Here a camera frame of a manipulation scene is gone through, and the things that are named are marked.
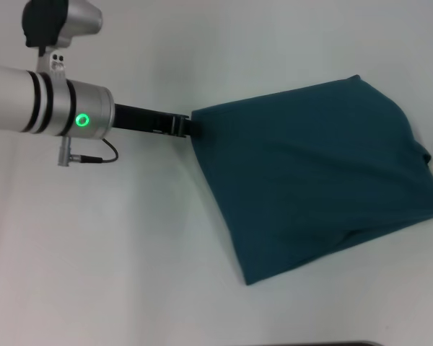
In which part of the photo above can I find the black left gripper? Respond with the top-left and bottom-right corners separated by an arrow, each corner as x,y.
111,103 -> 204,139

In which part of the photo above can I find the teal blue t-shirt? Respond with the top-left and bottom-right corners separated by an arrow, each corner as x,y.
190,74 -> 433,287

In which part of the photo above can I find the left gripper dark cable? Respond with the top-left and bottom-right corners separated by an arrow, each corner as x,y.
57,136 -> 120,167

